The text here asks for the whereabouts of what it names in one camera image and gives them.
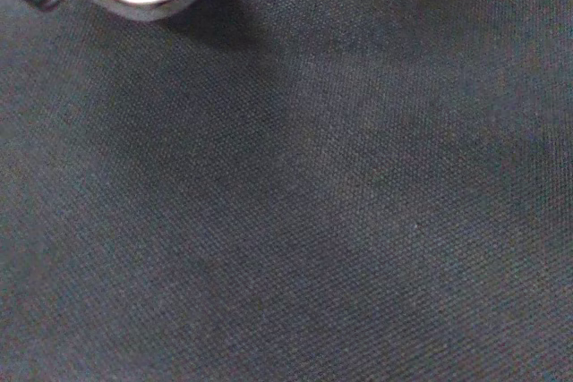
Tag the black bench cloth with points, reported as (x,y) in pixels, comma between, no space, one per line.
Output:
(313,203)

